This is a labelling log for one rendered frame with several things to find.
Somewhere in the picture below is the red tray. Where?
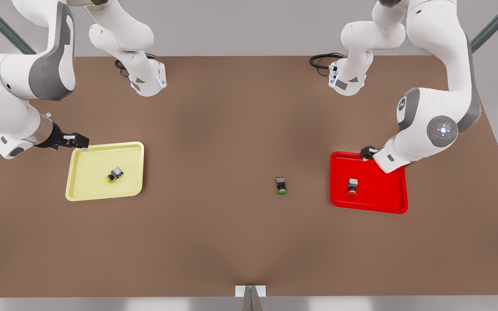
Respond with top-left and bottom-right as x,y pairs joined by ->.
330,151 -> 408,214

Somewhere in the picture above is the yellow tray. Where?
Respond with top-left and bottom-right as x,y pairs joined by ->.
65,142 -> 145,202

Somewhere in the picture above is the yellow push-button switch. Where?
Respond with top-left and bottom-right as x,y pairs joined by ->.
105,167 -> 125,184

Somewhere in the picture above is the black cable loop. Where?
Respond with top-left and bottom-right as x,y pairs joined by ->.
309,53 -> 346,78
114,54 -> 158,78

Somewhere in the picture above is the silver frame post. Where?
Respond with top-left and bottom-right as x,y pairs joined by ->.
469,0 -> 498,53
0,0 -> 37,55
235,284 -> 267,311

